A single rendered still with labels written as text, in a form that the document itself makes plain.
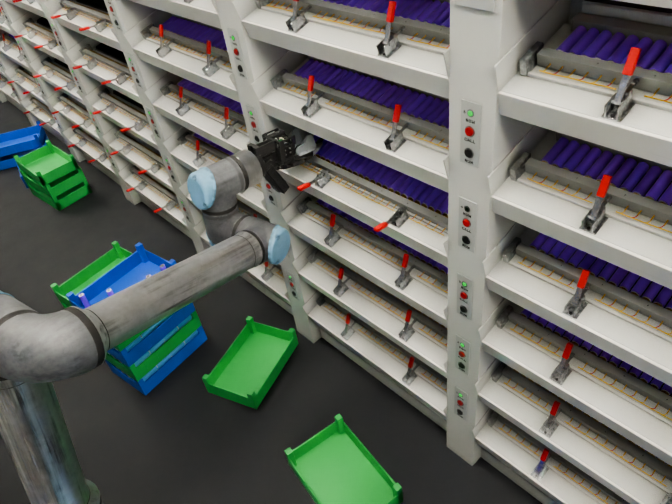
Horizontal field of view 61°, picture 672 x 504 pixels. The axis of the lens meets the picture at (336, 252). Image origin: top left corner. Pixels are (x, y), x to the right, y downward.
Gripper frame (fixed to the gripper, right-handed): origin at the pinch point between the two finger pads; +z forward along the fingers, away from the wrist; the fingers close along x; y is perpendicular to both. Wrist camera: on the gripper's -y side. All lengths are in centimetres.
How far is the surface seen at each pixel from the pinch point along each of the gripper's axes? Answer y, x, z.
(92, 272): -67, 90, -46
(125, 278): -53, 57, -43
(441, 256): -7, -50, -8
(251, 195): -25.7, 29.1, -4.5
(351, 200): -5.9, -20.7, -6.5
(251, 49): 26.3, 8.8, -9.6
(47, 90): -37, 219, -4
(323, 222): -23.5, -2.5, -1.2
